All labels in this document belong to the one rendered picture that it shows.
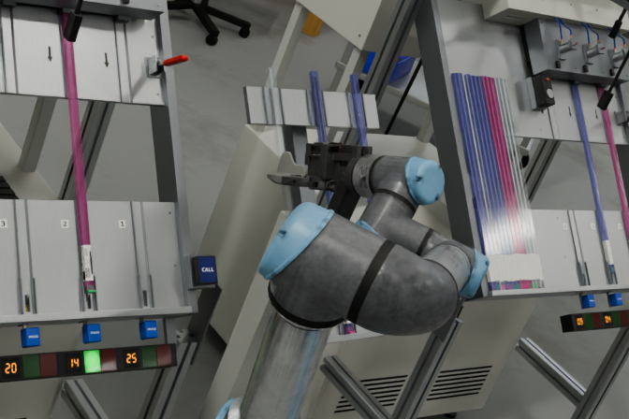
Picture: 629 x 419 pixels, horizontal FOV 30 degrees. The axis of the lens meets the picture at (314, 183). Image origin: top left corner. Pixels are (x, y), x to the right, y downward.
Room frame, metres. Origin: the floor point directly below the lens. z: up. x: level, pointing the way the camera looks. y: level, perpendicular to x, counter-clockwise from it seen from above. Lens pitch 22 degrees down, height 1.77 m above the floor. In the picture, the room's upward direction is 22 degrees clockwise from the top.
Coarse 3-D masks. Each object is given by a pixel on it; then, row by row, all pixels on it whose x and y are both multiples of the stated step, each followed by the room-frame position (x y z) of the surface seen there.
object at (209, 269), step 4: (200, 260) 1.83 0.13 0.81; (204, 260) 1.83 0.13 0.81; (208, 260) 1.84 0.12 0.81; (212, 260) 1.85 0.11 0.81; (200, 264) 1.83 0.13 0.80; (204, 264) 1.83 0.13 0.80; (208, 264) 1.84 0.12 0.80; (212, 264) 1.84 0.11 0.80; (200, 268) 1.82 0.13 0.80; (204, 268) 1.83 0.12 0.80; (208, 268) 1.83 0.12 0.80; (212, 268) 1.84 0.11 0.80; (200, 272) 1.82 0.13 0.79; (204, 272) 1.82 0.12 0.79; (208, 272) 1.83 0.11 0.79; (212, 272) 1.83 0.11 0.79; (200, 276) 1.81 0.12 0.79; (204, 276) 1.82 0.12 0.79; (208, 276) 1.82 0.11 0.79; (212, 276) 1.83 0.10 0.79; (200, 280) 1.81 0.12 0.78; (204, 280) 1.81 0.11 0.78; (208, 280) 1.82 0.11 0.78; (212, 280) 1.83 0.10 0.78; (216, 280) 1.83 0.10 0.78
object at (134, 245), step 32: (0, 224) 1.64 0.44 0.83; (32, 224) 1.68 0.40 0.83; (64, 224) 1.72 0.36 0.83; (96, 224) 1.77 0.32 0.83; (128, 224) 1.81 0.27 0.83; (160, 224) 1.86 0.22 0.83; (0, 256) 1.62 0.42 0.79; (32, 256) 1.65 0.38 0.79; (64, 256) 1.69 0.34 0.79; (96, 256) 1.74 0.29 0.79; (128, 256) 1.78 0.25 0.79; (160, 256) 1.82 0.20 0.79; (0, 288) 1.59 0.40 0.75; (32, 288) 1.62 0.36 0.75; (64, 288) 1.66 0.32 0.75; (96, 288) 1.71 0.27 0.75; (128, 288) 1.75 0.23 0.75; (160, 288) 1.79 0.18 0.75
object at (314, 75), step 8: (312, 72) 2.16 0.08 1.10; (312, 80) 2.15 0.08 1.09; (312, 88) 2.15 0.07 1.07; (320, 96) 2.14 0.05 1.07; (320, 104) 2.14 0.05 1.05; (320, 112) 2.13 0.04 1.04; (320, 120) 2.12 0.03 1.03; (320, 128) 2.11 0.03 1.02; (320, 136) 2.10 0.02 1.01; (328, 192) 2.05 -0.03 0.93; (328, 200) 2.05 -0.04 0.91; (344, 328) 1.94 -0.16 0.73; (352, 328) 1.94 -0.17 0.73
